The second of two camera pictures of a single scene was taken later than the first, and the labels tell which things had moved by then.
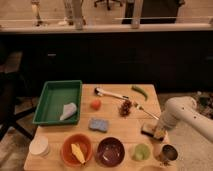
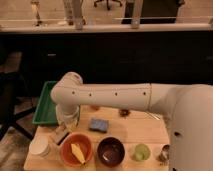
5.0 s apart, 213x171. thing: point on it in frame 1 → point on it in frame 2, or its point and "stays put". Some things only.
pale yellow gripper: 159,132 → 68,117
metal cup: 167,153 stays put
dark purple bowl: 110,151 stays put
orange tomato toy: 96,104 stays put
